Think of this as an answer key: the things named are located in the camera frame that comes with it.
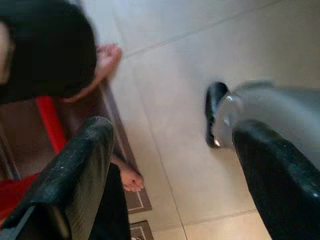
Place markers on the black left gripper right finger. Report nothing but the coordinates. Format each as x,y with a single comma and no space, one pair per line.
275,180

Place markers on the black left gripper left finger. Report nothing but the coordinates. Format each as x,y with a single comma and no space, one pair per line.
75,162

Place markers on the red plastic stool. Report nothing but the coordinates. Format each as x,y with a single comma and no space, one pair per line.
50,120

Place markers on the brown mat white border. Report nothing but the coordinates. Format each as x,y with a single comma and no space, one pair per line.
140,202
140,231

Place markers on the person in black clothes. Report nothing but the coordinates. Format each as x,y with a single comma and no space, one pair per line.
45,45

